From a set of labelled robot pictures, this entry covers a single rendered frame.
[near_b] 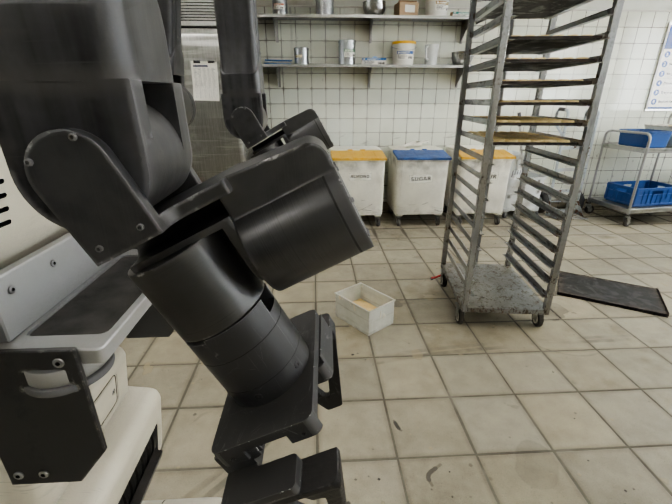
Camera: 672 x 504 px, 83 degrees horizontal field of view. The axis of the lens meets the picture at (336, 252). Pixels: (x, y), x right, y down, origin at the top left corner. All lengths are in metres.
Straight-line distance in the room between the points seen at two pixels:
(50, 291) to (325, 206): 0.37
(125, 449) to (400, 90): 4.23
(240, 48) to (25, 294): 0.40
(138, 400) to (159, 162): 0.56
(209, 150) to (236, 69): 3.05
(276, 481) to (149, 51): 0.22
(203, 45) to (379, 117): 1.93
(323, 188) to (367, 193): 3.72
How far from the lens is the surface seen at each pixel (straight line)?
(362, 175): 3.85
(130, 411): 0.71
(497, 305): 2.39
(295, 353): 0.24
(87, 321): 0.46
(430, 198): 4.06
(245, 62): 0.61
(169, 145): 0.22
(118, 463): 0.65
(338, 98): 4.42
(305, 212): 0.18
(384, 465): 1.61
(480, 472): 1.66
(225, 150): 3.61
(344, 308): 2.29
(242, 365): 0.23
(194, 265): 0.20
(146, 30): 0.21
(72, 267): 0.53
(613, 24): 2.22
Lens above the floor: 1.25
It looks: 22 degrees down
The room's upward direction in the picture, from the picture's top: straight up
